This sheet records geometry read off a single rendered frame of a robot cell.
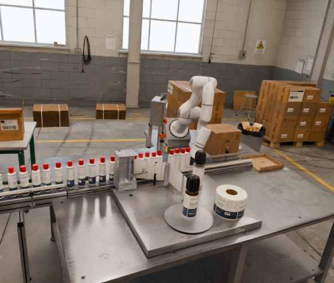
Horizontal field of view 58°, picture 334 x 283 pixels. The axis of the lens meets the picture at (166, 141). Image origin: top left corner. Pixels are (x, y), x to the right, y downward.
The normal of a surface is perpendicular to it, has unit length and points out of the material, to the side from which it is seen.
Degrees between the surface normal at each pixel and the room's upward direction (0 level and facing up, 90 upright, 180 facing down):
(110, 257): 0
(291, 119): 87
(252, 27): 90
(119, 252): 0
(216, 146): 90
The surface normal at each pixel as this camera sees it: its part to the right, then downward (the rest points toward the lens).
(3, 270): 0.08, -0.93
